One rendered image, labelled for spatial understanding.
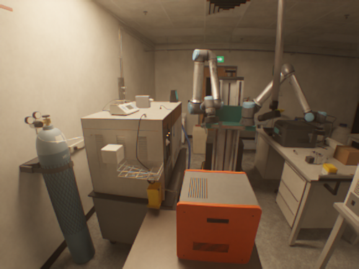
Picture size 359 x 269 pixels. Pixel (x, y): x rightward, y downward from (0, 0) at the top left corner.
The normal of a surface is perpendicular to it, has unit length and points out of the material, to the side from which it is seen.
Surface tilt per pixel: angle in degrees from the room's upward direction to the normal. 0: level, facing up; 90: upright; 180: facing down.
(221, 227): 90
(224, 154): 90
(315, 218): 90
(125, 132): 90
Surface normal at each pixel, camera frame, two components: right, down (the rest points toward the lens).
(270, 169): -0.13, 0.29
